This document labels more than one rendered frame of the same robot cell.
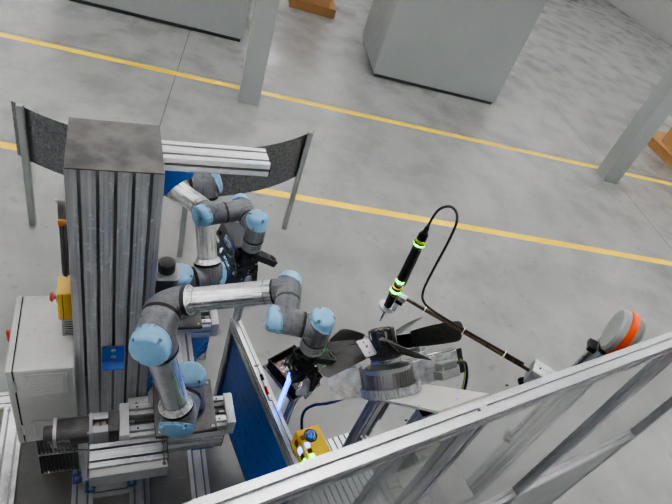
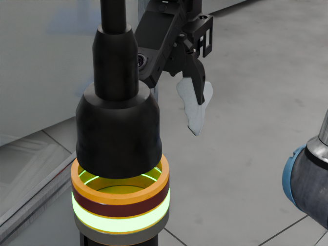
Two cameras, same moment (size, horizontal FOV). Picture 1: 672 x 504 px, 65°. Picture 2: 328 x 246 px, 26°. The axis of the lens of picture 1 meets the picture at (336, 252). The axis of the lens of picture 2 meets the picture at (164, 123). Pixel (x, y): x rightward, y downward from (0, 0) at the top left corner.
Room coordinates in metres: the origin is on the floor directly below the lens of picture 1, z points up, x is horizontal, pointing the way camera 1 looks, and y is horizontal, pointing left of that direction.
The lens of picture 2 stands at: (1.82, -0.34, 2.00)
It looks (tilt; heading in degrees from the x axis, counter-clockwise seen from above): 33 degrees down; 159
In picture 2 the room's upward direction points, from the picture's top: straight up
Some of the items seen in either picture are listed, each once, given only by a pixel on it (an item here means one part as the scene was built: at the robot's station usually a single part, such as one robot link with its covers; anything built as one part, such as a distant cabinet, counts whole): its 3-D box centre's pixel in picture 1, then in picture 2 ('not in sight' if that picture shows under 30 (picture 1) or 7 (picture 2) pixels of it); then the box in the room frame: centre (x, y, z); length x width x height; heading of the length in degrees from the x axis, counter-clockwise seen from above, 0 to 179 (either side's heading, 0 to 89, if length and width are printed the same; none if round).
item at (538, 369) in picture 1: (542, 377); not in sight; (1.42, -0.88, 1.54); 0.10 x 0.07 x 0.08; 75
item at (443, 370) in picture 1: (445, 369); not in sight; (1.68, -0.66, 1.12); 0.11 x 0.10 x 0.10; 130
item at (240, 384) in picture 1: (251, 436); not in sight; (1.42, 0.07, 0.45); 0.82 x 0.01 x 0.66; 40
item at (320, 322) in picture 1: (318, 327); not in sight; (1.04, -0.03, 1.78); 0.09 x 0.08 x 0.11; 102
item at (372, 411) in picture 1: (353, 443); not in sight; (1.58, -0.44, 0.46); 0.09 x 0.04 x 0.91; 130
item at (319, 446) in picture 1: (312, 452); not in sight; (1.12, -0.19, 1.02); 0.16 x 0.10 x 0.11; 40
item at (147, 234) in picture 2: not in sight; (121, 208); (1.58, -0.27, 1.80); 0.04 x 0.04 x 0.01
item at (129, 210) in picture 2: not in sight; (120, 179); (1.58, -0.27, 1.81); 0.04 x 0.04 x 0.01
